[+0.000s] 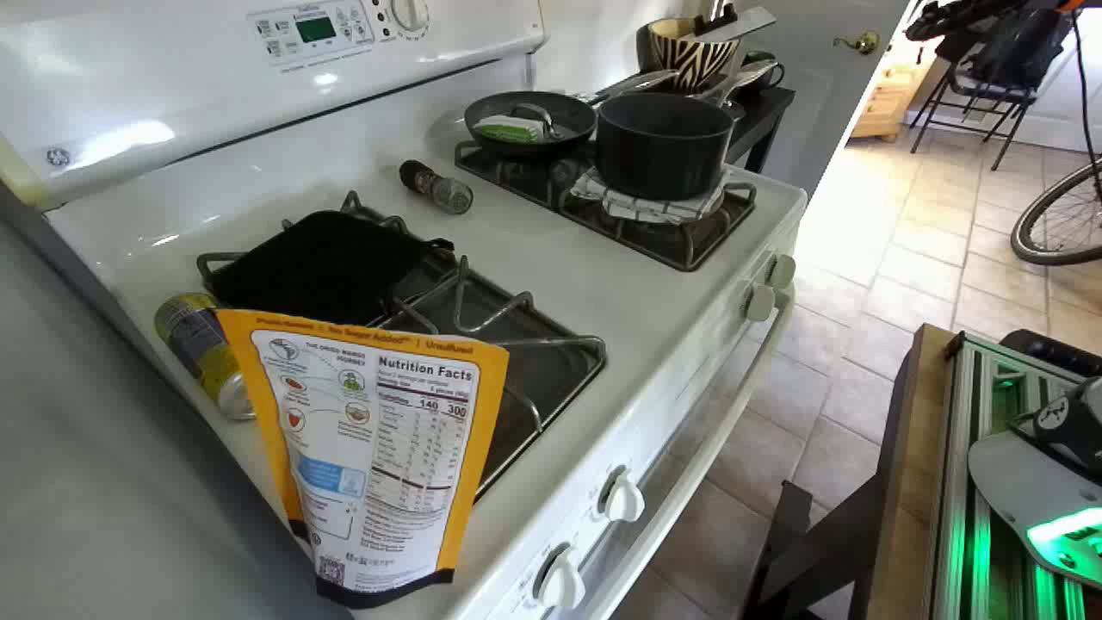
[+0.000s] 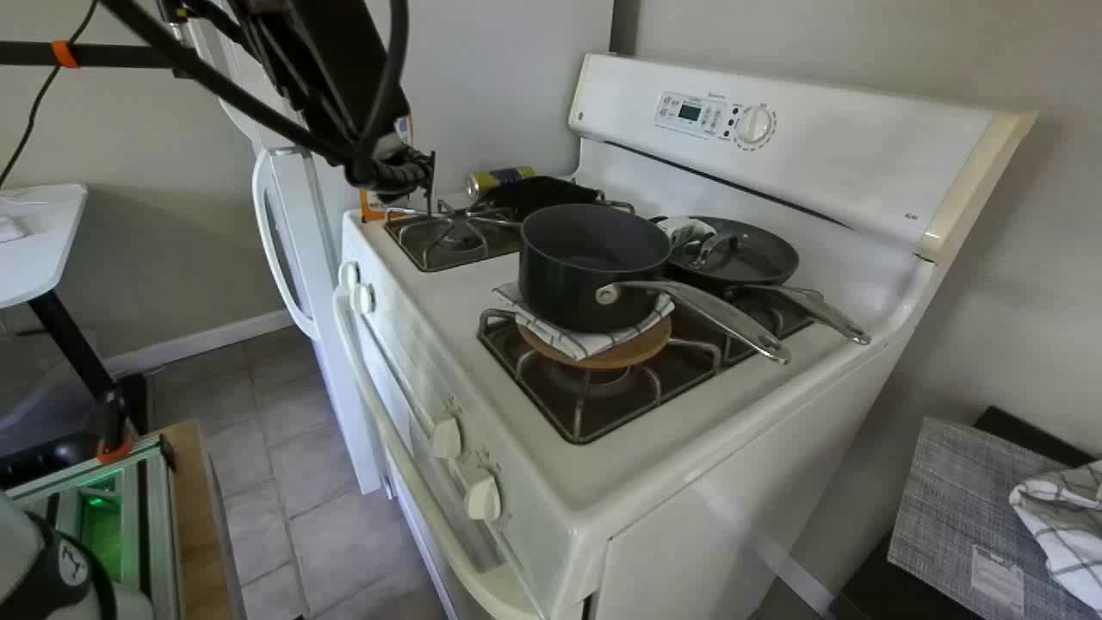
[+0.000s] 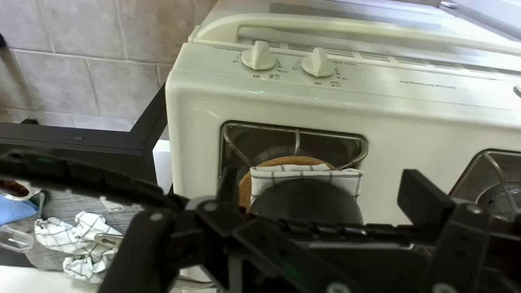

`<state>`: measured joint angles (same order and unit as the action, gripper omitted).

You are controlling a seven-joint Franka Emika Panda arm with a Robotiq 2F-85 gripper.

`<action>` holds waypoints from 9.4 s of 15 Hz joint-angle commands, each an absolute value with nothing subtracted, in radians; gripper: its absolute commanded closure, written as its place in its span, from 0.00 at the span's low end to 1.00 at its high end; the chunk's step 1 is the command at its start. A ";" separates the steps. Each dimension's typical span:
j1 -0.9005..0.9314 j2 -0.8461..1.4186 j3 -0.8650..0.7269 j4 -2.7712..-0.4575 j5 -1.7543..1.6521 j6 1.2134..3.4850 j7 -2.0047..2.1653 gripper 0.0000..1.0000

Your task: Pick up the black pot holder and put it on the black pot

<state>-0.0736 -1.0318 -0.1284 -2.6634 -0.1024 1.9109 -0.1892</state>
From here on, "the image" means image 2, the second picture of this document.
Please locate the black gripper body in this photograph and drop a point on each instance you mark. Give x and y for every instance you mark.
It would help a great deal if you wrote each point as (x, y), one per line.
(384, 161)

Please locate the black pot holder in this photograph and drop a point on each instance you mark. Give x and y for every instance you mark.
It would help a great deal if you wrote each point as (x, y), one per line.
(537, 193)

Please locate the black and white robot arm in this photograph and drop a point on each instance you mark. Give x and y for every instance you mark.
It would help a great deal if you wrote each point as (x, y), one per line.
(332, 56)

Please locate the checked cloth under pot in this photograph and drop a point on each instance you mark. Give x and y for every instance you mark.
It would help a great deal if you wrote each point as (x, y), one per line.
(572, 341)

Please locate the black burner grate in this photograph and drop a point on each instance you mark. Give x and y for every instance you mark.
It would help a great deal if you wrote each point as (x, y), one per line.
(596, 401)
(449, 246)

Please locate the yellow and blue can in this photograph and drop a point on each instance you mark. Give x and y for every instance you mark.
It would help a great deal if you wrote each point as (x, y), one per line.
(502, 182)

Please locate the white stove knob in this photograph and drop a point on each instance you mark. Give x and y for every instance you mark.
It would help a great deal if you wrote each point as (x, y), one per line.
(349, 276)
(484, 499)
(449, 436)
(368, 297)

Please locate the white refrigerator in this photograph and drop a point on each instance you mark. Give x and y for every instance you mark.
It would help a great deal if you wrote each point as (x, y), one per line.
(289, 254)

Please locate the round wooden trivet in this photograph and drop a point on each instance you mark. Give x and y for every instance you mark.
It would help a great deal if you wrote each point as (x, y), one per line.
(624, 352)

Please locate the black frying pan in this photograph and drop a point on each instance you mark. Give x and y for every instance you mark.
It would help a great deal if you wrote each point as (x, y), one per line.
(735, 259)

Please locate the white folding table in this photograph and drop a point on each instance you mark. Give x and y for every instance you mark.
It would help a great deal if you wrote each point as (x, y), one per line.
(38, 242)

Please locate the white gas stove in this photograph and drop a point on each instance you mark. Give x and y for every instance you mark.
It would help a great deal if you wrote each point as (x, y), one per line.
(804, 138)

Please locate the wooden board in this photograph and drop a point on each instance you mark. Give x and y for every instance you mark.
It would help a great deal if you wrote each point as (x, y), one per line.
(200, 517)

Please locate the grey and black cap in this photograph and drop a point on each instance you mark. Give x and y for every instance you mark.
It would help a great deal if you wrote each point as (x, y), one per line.
(45, 574)

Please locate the grey checked box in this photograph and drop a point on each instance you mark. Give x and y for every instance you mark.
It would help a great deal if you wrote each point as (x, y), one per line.
(966, 517)

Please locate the black side table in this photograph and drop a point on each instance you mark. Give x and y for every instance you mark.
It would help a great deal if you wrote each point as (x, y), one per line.
(1035, 436)

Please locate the white black checked towel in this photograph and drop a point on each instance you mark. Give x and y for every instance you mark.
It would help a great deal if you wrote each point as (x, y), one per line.
(1070, 530)

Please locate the black camera stand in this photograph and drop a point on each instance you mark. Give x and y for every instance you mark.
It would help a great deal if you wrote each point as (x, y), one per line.
(23, 54)

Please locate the aluminium frame with green light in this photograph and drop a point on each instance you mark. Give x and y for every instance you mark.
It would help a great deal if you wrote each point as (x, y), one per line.
(104, 517)

